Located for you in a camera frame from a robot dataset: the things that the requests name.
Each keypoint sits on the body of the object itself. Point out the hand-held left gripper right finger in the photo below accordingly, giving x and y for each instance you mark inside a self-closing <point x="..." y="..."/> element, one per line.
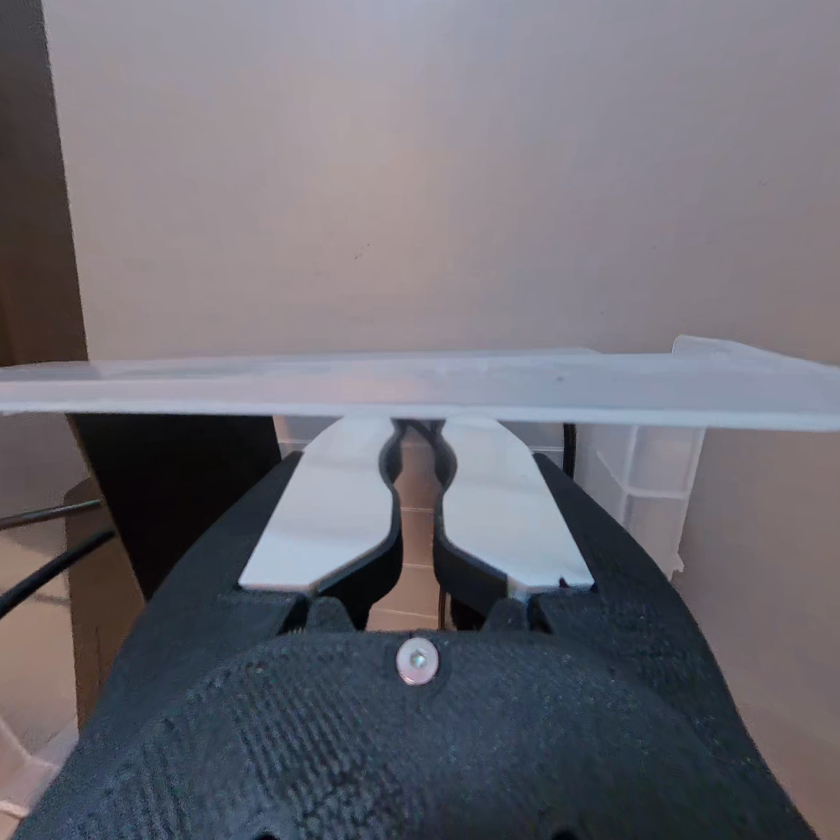
<point x="505" y="512"/>

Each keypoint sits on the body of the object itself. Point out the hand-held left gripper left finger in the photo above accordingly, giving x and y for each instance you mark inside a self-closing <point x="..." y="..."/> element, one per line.
<point x="328" y="512"/>

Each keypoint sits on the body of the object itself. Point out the clear plastic bin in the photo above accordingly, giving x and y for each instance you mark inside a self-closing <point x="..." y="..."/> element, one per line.
<point x="394" y="387"/>

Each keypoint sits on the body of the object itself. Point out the black bin divider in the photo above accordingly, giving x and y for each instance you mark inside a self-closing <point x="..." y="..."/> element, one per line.
<point x="184" y="472"/>

